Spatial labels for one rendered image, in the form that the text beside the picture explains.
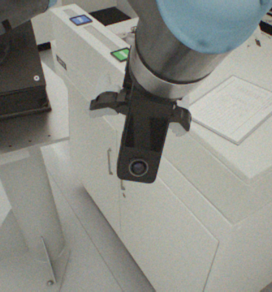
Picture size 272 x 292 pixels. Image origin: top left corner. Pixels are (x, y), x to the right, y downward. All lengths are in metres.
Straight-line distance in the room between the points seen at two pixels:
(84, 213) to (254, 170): 1.22
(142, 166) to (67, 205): 1.44
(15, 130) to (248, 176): 0.61
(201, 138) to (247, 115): 0.13
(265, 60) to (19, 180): 0.83
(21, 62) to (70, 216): 0.98
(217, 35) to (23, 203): 1.14
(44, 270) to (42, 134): 0.82
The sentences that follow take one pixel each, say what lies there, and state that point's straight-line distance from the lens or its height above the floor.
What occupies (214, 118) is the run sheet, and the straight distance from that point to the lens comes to 0.74.
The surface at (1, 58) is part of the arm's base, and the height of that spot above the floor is 0.99.
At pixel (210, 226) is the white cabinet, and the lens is 0.82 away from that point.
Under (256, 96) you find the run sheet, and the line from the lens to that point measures 0.83.
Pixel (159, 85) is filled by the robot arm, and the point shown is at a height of 1.26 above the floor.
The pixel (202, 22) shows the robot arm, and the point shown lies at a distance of 0.20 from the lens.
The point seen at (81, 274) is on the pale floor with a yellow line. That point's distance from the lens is 1.59.
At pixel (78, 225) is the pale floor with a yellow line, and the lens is 1.72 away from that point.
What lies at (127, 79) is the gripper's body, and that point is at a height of 1.21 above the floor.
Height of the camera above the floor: 1.42
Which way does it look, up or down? 44 degrees down
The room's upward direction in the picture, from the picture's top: straight up
